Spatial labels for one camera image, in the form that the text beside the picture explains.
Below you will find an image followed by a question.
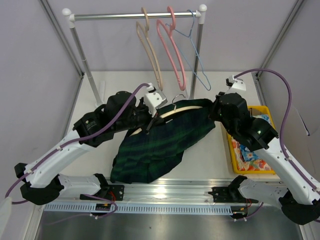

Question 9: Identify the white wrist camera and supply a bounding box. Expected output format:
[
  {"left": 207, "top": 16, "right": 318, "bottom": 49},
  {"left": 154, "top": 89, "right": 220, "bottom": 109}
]
[
  {"left": 226, "top": 75, "right": 247, "bottom": 95},
  {"left": 143, "top": 83, "right": 168, "bottom": 118}
]

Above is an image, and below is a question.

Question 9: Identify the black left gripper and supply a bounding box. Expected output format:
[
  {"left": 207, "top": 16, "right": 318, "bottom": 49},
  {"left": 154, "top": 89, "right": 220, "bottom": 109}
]
[{"left": 113, "top": 96, "right": 163, "bottom": 134}]

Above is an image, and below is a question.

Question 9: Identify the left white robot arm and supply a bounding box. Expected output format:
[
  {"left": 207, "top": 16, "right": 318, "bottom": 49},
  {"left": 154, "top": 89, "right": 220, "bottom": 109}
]
[{"left": 14, "top": 90, "right": 167, "bottom": 205}]

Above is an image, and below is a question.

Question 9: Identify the tan wooden hanger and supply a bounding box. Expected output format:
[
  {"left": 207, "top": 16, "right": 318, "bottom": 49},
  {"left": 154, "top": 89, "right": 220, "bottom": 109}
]
[{"left": 135, "top": 7, "right": 164, "bottom": 91}]

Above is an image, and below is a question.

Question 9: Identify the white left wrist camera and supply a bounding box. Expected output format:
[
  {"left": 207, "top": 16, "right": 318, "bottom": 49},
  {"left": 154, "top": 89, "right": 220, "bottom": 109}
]
[{"left": 143, "top": 83, "right": 168, "bottom": 118}]

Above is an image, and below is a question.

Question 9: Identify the pink plastic hanger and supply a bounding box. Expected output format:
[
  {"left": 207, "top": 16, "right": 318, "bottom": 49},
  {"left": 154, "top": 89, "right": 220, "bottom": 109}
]
[{"left": 156, "top": 6, "right": 188, "bottom": 91}]

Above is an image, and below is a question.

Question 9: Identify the blue wire hanger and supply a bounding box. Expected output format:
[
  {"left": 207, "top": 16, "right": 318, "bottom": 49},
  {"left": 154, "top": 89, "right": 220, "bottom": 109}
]
[{"left": 174, "top": 9, "right": 212, "bottom": 98}]

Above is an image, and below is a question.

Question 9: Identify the silver clothes rack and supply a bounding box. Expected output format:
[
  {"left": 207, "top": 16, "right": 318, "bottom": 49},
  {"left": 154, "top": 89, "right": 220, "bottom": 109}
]
[{"left": 62, "top": 4, "right": 208, "bottom": 106}]

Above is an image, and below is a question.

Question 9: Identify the slotted grey cable duct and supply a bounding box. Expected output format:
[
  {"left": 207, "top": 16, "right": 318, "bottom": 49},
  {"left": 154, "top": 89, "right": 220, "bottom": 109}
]
[{"left": 44, "top": 202, "right": 233, "bottom": 216}]

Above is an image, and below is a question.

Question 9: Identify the blue floral cloth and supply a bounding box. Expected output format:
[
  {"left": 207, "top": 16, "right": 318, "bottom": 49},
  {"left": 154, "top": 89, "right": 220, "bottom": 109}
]
[{"left": 231, "top": 113, "right": 275, "bottom": 172}]

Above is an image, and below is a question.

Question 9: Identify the cream plastic hanger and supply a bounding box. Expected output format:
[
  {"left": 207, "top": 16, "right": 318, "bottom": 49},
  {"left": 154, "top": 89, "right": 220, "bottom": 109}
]
[{"left": 126, "top": 94, "right": 209, "bottom": 137}]

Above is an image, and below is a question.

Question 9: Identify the green navy plaid skirt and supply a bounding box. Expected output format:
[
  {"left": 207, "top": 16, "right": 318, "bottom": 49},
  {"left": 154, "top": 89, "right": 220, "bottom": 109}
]
[{"left": 110, "top": 98, "right": 215, "bottom": 184}]

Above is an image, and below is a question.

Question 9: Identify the yellow plastic bin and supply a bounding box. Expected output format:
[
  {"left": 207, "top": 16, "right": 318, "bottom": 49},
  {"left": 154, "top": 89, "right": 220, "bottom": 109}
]
[{"left": 226, "top": 105, "right": 276, "bottom": 175}]

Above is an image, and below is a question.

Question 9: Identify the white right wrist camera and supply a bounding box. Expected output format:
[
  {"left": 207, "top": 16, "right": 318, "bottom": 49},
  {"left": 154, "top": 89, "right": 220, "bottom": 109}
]
[{"left": 226, "top": 75, "right": 247, "bottom": 95}]

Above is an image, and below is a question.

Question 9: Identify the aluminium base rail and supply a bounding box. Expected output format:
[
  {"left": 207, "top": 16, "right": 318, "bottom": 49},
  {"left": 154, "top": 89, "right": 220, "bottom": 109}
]
[{"left": 33, "top": 177, "right": 305, "bottom": 203}]

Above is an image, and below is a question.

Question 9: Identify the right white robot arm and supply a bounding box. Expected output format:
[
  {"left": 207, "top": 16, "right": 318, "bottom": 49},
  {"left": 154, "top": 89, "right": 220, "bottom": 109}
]
[{"left": 209, "top": 92, "right": 320, "bottom": 225}]

